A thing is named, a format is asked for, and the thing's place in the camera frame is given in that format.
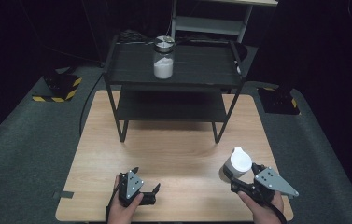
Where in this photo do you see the glass jar with metal lid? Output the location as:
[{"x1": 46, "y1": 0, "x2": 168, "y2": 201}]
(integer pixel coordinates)
[{"x1": 152, "y1": 35, "x2": 176, "y2": 80}]

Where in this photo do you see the white cable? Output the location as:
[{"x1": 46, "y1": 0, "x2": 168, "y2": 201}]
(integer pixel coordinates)
[{"x1": 147, "y1": 18, "x2": 173, "y2": 46}]

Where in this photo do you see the yellow-black striped stand base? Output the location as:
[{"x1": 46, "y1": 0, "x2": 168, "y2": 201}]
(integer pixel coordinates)
[{"x1": 32, "y1": 69, "x2": 83, "y2": 104}]

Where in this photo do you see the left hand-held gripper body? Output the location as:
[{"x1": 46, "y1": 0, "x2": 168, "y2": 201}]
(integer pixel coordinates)
[{"x1": 118, "y1": 170, "x2": 158, "y2": 208}]

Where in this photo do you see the black two-tier shelf rack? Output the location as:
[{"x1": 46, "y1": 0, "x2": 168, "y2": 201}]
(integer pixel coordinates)
[{"x1": 102, "y1": 34, "x2": 247, "y2": 144}]

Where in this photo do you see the black stand base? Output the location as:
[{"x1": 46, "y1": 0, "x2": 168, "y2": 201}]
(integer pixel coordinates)
[{"x1": 257, "y1": 87, "x2": 302, "y2": 116}]

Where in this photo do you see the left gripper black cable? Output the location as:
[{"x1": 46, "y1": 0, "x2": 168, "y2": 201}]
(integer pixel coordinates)
[{"x1": 104, "y1": 178, "x2": 125, "y2": 224}]

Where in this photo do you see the person's left hand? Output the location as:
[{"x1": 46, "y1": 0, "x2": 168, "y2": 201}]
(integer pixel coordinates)
[{"x1": 106, "y1": 174, "x2": 145, "y2": 224}]

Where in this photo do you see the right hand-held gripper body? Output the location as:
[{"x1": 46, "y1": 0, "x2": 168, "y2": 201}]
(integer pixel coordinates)
[{"x1": 230, "y1": 163, "x2": 300, "y2": 207}]

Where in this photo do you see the white bottle with white lid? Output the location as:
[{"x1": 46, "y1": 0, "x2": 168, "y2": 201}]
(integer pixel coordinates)
[{"x1": 218, "y1": 147, "x2": 254, "y2": 183}]

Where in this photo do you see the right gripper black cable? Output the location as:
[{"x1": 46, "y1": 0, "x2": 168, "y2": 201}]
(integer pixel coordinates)
[{"x1": 267, "y1": 203, "x2": 288, "y2": 224}]

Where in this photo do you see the black floor cable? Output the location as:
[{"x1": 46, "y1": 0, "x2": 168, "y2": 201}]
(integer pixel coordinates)
[{"x1": 78, "y1": 73, "x2": 105, "y2": 137}]

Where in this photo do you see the grey metal stand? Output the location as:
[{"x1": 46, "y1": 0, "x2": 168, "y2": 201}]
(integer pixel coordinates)
[{"x1": 169, "y1": 0, "x2": 280, "y2": 47}]

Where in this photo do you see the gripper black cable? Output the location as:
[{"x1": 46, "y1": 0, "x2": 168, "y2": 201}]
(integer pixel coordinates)
[
  {"x1": 104, "y1": 178, "x2": 125, "y2": 224},
  {"x1": 267, "y1": 203, "x2": 288, "y2": 224}
]

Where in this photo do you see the person's right hand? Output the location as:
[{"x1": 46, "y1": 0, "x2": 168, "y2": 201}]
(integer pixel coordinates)
[{"x1": 237, "y1": 189, "x2": 285, "y2": 224}]

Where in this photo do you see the grey tape strip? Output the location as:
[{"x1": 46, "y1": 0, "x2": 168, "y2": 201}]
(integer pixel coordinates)
[{"x1": 52, "y1": 190, "x2": 75, "y2": 201}]

